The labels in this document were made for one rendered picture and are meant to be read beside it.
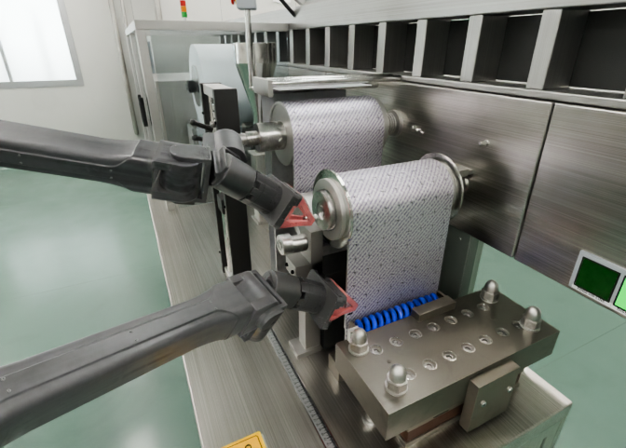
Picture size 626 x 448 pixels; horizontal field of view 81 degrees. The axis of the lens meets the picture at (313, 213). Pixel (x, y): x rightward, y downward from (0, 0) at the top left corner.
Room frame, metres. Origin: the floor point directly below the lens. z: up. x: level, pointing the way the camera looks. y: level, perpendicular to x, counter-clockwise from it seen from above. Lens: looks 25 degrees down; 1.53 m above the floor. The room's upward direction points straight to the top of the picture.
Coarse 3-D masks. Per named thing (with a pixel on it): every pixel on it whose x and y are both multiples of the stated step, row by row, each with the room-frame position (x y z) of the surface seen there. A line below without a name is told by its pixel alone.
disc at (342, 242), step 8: (320, 176) 0.65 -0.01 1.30; (328, 176) 0.63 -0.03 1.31; (336, 176) 0.60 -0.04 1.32; (336, 184) 0.60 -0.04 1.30; (344, 184) 0.58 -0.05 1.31; (344, 192) 0.58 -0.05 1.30; (344, 200) 0.58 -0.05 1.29; (352, 216) 0.56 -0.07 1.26; (352, 224) 0.56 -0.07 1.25; (344, 232) 0.57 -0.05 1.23; (328, 240) 0.62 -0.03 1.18; (336, 240) 0.60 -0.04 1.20; (344, 240) 0.57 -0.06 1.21; (336, 248) 0.60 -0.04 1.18
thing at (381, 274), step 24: (384, 240) 0.60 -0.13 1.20; (408, 240) 0.63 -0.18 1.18; (432, 240) 0.65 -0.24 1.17; (360, 264) 0.58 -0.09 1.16; (384, 264) 0.60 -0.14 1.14; (408, 264) 0.63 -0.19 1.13; (432, 264) 0.66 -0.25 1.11; (360, 288) 0.58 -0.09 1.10; (384, 288) 0.60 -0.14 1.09; (408, 288) 0.63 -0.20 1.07; (432, 288) 0.66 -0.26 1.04; (360, 312) 0.58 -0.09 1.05
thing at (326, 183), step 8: (320, 184) 0.64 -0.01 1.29; (328, 184) 0.61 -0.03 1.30; (336, 192) 0.59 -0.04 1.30; (336, 200) 0.58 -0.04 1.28; (336, 208) 0.58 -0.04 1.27; (344, 208) 0.57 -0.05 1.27; (344, 216) 0.57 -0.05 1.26; (336, 224) 0.58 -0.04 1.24; (344, 224) 0.57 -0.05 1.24; (328, 232) 0.61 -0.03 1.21; (336, 232) 0.58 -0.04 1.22
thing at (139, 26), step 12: (132, 24) 1.50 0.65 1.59; (144, 24) 1.40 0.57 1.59; (156, 24) 1.41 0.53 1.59; (168, 24) 1.43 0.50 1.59; (180, 24) 1.45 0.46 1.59; (192, 24) 1.47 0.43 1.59; (204, 24) 1.48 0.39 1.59; (216, 24) 1.50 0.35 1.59; (228, 24) 1.52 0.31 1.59; (240, 24) 1.54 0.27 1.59; (252, 24) 1.56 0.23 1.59; (264, 24) 1.58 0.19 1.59; (276, 24) 1.60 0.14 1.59; (132, 36) 1.91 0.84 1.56; (144, 36) 1.39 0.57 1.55; (132, 48) 1.90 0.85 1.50; (144, 48) 1.39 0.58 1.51; (132, 60) 2.43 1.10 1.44; (144, 60) 1.39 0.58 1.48; (144, 72) 1.39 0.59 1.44; (144, 108) 1.86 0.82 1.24; (156, 108) 1.39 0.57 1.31; (144, 120) 1.86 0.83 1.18; (156, 120) 1.39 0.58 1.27; (144, 132) 2.43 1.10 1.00; (156, 132) 1.39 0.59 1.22; (168, 204) 1.39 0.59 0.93
